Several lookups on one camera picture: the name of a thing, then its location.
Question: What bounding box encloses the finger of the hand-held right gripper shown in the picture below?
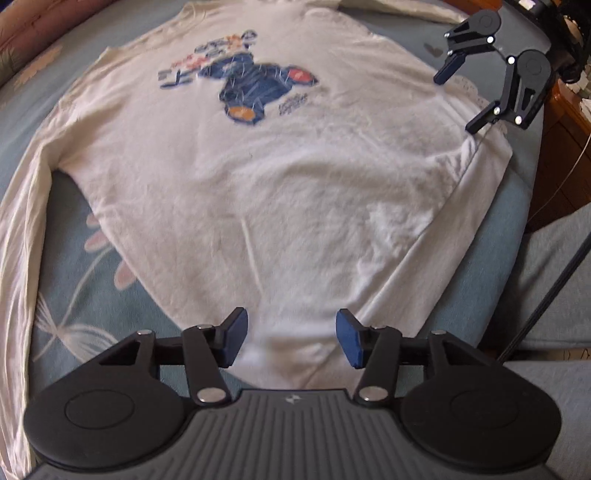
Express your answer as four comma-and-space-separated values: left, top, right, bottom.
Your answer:
465, 56, 548, 136
433, 17, 494, 86

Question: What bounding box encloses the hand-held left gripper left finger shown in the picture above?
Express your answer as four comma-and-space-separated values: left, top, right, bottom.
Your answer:
98, 306, 250, 408

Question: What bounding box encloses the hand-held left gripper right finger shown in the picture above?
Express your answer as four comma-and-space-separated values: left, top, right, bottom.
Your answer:
335, 308, 484, 409

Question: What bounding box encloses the white bear-print long-sleeve shirt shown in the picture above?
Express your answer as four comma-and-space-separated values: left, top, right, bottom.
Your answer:
0, 0, 515, 480

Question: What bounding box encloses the blue flower-print bed sheet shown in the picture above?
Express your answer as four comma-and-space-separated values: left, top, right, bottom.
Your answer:
0, 0, 573, 480

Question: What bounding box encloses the grey cloth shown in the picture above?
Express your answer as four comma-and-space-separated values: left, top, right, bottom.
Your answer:
480, 203, 591, 480

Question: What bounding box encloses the pink floral quilt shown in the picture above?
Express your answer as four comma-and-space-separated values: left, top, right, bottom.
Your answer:
0, 0, 107, 88

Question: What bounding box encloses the black cable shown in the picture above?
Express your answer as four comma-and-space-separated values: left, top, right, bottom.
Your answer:
496, 239, 591, 363

